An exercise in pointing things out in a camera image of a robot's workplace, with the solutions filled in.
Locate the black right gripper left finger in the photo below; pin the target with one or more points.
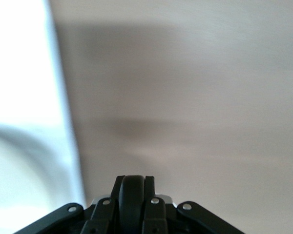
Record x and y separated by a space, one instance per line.
105 214

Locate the white cloth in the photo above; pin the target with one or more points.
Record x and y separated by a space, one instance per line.
22 85

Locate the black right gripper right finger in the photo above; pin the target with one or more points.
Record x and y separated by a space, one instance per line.
156 214

